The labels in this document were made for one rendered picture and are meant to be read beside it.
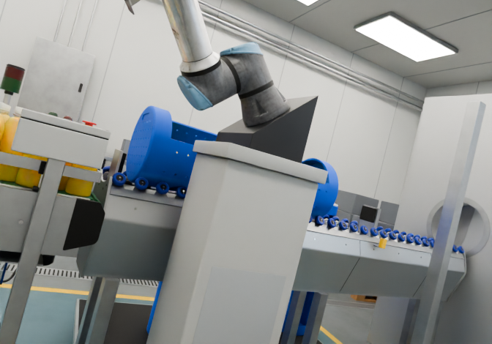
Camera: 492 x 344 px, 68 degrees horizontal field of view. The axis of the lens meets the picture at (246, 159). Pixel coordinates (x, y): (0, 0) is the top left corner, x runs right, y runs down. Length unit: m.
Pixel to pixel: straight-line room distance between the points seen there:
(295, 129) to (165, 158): 0.45
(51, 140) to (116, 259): 0.52
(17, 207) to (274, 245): 0.69
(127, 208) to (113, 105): 3.60
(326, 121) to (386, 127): 1.25
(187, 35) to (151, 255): 0.75
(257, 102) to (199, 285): 0.53
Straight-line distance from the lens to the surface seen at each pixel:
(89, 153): 0.99
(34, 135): 0.98
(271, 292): 1.09
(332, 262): 1.78
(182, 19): 0.97
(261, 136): 1.03
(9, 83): 1.66
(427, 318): 2.04
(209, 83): 1.01
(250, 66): 1.07
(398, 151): 6.94
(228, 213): 0.96
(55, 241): 1.14
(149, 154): 1.23
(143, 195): 1.27
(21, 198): 1.11
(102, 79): 4.82
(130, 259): 1.34
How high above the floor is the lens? 1.08
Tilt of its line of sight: 2 degrees up
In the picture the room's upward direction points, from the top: 15 degrees clockwise
